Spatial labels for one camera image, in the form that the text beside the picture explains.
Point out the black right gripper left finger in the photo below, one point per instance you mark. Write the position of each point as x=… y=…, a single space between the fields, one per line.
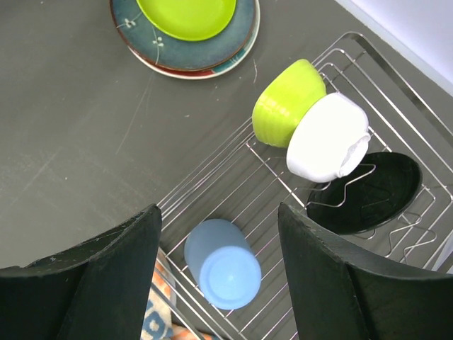
x=97 y=289

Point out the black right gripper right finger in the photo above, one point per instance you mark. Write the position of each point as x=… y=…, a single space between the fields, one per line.
x=341 y=291

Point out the black plate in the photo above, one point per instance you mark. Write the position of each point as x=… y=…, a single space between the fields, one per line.
x=376 y=192

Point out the red teal floral plate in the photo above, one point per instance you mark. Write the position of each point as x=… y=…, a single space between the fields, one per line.
x=214 y=71

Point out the dark blue speckled plate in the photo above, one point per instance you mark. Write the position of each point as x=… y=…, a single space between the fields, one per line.
x=159 y=48

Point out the lime green plate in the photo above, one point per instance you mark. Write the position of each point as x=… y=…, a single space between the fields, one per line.
x=189 y=20

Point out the printed dish towel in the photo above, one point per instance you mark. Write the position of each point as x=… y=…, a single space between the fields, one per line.
x=157 y=322

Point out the light blue cup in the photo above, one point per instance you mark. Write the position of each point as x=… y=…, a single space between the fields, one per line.
x=222 y=264

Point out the white bowl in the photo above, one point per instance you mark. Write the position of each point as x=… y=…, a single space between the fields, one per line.
x=330 y=141

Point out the lime green bowl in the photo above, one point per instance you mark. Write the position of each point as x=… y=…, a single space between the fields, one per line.
x=286 y=100

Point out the wire dish rack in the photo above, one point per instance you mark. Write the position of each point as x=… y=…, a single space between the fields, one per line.
x=244 y=181

